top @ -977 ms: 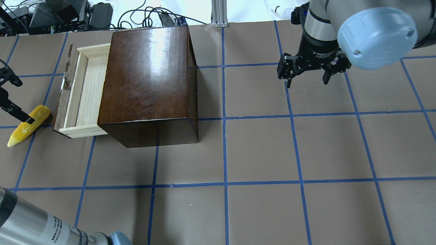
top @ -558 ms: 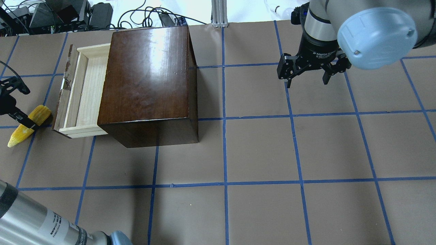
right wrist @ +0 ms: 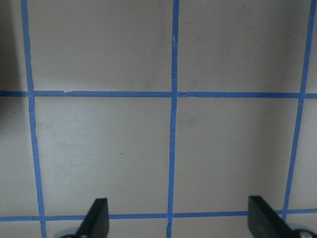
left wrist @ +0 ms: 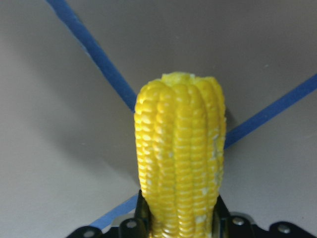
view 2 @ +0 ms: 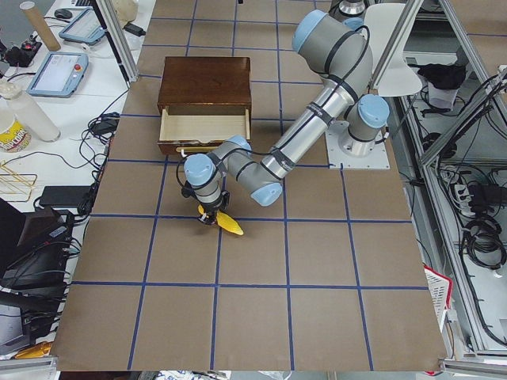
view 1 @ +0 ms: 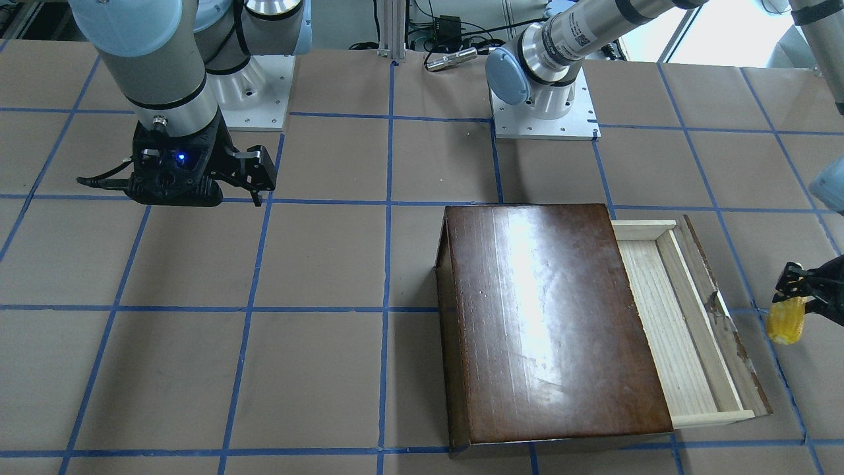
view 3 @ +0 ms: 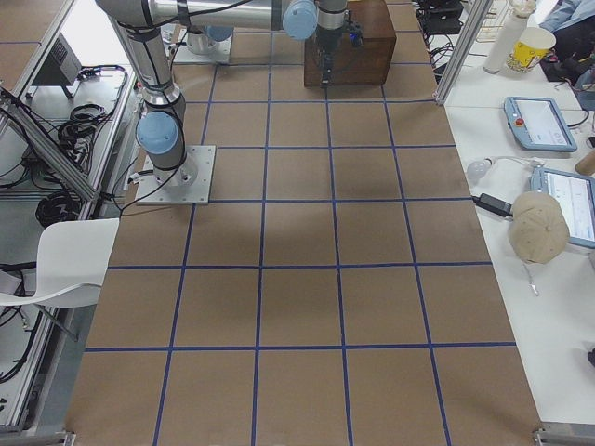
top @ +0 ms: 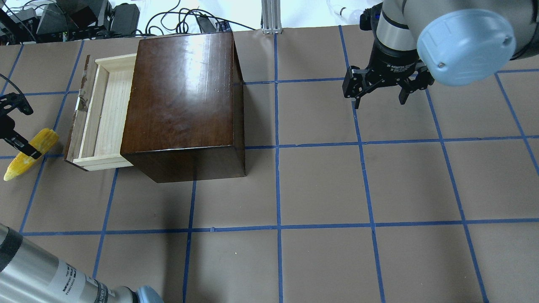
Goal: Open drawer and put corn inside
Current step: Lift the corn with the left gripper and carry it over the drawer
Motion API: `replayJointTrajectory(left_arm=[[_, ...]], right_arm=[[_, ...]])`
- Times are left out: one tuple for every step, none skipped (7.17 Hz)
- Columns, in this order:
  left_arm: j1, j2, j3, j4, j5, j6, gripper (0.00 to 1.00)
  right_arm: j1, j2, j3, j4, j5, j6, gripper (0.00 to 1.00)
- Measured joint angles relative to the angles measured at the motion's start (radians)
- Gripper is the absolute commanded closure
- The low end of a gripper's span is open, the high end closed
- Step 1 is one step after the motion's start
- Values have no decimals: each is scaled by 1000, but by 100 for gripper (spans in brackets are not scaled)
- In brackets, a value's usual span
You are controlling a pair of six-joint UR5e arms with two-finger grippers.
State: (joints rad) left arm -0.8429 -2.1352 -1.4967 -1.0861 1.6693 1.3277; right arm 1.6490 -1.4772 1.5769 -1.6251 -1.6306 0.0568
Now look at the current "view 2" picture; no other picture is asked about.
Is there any yellow popcorn cup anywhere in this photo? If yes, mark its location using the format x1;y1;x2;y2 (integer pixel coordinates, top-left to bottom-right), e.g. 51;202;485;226
0;108;32;153

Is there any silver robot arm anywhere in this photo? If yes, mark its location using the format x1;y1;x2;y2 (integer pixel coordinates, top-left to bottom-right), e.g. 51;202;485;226
181;9;390;225
329;0;369;17

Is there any white plastic bottle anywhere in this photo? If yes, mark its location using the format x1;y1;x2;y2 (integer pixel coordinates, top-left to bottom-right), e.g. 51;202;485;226
1;82;61;143

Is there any yellow corn cob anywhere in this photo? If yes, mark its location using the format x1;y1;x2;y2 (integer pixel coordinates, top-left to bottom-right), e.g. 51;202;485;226
198;205;244;236

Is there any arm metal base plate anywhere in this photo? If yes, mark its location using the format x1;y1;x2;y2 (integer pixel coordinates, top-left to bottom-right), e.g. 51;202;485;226
325;120;391;170

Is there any gold wire rack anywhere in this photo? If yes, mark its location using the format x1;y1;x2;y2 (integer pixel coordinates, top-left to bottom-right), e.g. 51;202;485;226
0;161;38;203

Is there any cardboard tube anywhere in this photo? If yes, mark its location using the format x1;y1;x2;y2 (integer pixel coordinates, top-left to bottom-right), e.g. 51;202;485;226
19;1;61;51

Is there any dark wooden drawer cabinet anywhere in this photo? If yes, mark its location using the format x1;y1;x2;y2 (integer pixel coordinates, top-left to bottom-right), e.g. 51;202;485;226
157;56;252;113

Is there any white plastic basket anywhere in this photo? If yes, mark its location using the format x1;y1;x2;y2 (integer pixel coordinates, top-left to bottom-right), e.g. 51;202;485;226
424;265;453;331

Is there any black power adapter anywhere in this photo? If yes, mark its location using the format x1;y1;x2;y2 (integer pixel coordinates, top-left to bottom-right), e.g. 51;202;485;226
39;185;90;208

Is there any near blue teach pendant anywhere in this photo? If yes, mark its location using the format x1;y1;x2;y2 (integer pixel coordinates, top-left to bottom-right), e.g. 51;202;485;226
26;52;89;98

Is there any far blue teach pendant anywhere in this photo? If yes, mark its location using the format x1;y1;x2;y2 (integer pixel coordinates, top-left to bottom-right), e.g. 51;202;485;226
59;8;105;45

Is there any white plastic chair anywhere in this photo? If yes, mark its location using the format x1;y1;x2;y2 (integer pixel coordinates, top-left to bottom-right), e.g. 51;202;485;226
364;1;422;97

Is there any wooden drawer with white handle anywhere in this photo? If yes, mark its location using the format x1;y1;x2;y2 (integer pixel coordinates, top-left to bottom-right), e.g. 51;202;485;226
158;104;251;155

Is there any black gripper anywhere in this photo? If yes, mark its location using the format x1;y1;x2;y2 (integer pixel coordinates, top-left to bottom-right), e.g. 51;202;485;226
199;190;230;226

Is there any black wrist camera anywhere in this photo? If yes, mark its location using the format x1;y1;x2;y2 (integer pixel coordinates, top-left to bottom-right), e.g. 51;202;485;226
181;184;195;198

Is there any blue teach pendant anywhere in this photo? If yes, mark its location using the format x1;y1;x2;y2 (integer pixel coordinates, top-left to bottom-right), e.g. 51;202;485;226
26;52;89;98
59;8;105;45

